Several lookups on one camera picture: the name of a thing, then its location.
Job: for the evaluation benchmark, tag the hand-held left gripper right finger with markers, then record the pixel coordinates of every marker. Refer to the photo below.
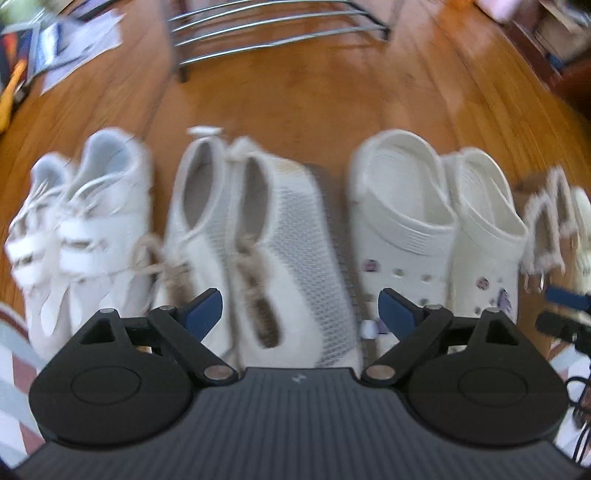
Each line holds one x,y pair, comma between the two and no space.
397,314

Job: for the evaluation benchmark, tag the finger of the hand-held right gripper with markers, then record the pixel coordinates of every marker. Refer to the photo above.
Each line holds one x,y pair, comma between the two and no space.
565,327
570,296

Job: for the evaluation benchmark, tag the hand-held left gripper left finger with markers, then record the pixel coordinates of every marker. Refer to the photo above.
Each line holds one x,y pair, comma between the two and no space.
203,314

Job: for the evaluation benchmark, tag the cream slide sandal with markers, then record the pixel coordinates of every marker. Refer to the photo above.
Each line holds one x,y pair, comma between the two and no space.
582,244

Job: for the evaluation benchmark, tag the brown fleece-lined shoe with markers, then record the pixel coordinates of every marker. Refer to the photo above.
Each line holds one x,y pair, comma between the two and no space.
565,207
531,240

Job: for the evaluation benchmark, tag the dark brown insole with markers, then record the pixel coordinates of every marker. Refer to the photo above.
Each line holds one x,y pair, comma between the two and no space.
194,230

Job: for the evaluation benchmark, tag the white clog with dark charms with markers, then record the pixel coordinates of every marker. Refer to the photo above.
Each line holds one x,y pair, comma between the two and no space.
401,217

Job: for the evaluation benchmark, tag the white clog with purple charm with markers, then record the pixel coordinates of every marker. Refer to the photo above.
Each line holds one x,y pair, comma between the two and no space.
485,240

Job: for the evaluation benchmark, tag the grey mesh lace-up shoe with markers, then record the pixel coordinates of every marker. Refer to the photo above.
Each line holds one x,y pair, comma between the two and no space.
300,258

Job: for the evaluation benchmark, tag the metal shoe rack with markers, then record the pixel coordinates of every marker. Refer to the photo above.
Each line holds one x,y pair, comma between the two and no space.
277,32

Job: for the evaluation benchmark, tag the scattered white papers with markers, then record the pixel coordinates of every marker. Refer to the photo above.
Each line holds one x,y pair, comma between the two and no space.
87,50

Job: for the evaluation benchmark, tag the striped rug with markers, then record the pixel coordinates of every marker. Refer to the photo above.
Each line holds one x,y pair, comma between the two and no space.
18,392

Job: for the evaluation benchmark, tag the brown wooden furniture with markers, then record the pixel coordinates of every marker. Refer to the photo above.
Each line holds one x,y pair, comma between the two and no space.
554,69

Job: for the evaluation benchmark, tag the pink case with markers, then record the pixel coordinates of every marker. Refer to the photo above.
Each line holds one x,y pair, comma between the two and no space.
494,9

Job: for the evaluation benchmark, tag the blue white packet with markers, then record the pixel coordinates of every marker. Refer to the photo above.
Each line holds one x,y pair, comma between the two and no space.
48,46

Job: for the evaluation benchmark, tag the colourful book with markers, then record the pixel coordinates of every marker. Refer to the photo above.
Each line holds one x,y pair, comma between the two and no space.
18,55

